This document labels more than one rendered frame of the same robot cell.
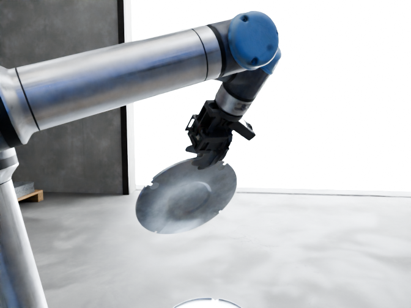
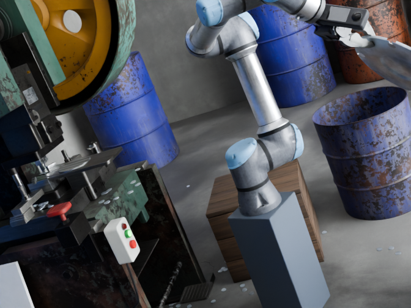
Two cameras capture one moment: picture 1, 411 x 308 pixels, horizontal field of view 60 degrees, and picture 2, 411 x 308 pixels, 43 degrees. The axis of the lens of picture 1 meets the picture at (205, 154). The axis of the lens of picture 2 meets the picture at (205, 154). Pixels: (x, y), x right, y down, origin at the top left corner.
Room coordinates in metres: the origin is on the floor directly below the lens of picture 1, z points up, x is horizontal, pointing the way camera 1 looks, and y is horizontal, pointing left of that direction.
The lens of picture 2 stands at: (0.69, -1.43, 1.23)
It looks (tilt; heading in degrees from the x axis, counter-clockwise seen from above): 18 degrees down; 104
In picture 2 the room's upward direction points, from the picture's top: 22 degrees counter-clockwise
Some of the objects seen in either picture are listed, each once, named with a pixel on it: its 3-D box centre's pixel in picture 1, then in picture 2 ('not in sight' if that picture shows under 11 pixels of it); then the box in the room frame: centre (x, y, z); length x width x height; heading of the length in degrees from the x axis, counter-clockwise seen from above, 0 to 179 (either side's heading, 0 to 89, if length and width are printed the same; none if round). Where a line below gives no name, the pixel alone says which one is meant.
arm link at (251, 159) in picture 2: not in sight; (246, 161); (0.41, 0.22, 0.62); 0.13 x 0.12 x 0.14; 24
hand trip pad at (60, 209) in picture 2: not in sight; (63, 217); (-0.12, -0.07, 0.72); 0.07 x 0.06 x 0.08; 173
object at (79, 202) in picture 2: not in sight; (58, 197); (-0.32, 0.28, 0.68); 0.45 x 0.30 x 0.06; 83
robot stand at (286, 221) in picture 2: not in sight; (280, 258); (0.41, 0.22, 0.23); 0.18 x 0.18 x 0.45; 59
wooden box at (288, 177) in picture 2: not in sight; (265, 216); (0.33, 0.67, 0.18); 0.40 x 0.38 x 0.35; 179
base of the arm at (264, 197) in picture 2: not in sight; (255, 192); (0.41, 0.22, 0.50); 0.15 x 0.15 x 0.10
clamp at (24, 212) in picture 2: not in sight; (25, 200); (-0.34, 0.12, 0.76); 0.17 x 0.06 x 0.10; 83
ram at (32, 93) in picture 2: not in sight; (23, 106); (-0.27, 0.28, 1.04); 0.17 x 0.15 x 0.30; 173
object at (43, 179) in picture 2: not in sight; (49, 178); (-0.31, 0.28, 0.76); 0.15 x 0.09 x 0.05; 83
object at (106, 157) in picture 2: not in sight; (93, 176); (-0.14, 0.26, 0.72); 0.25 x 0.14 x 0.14; 173
